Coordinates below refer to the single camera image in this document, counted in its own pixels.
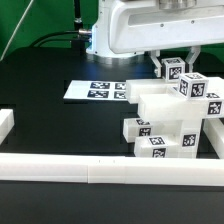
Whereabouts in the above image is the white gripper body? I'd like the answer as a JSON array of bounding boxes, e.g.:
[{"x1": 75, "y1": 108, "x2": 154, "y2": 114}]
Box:
[{"x1": 108, "y1": 0, "x2": 224, "y2": 54}]

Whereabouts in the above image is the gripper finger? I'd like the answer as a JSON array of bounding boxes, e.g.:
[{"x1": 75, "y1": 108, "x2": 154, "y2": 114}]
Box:
[
  {"x1": 185, "y1": 46, "x2": 201, "y2": 73},
  {"x1": 150, "y1": 50, "x2": 162, "y2": 78}
]

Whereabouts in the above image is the white tagged cube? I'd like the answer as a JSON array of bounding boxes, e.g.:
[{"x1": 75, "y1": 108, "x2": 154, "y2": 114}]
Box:
[
  {"x1": 178, "y1": 72, "x2": 209, "y2": 99},
  {"x1": 162, "y1": 57, "x2": 185, "y2": 82}
]

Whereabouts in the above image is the white chair back frame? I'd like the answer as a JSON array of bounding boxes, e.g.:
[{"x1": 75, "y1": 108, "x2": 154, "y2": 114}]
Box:
[{"x1": 126, "y1": 77, "x2": 224, "y2": 122}]

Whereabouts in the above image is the white chair seat block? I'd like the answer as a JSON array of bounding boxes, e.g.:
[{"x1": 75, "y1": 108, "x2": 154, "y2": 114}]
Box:
[{"x1": 153, "y1": 119, "x2": 202, "y2": 158}]

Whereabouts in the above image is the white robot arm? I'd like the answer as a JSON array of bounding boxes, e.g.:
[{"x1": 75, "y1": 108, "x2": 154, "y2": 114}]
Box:
[{"x1": 87, "y1": 0, "x2": 224, "y2": 68}]

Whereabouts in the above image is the white marker base sheet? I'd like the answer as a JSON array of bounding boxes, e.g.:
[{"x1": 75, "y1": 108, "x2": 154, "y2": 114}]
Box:
[{"x1": 64, "y1": 80, "x2": 126, "y2": 101}]

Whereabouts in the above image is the black pole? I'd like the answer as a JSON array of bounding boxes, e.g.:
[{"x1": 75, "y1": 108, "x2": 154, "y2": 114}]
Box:
[{"x1": 74, "y1": 0, "x2": 83, "y2": 30}]

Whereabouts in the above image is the black cable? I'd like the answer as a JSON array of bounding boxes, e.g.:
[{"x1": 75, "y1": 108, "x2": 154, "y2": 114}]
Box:
[{"x1": 29, "y1": 30, "x2": 92, "y2": 48}]

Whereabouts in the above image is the white cable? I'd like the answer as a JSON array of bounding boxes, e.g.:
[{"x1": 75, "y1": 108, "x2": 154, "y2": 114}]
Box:
[{"x1": 0, "y1": 0, "x2": 36, "y2": 61}]

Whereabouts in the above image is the white U-shaped fence frame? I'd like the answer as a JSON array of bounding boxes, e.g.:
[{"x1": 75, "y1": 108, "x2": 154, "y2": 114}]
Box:
[{"x1": 0, "y1": 108, "x2": 224, "y2": 187}]

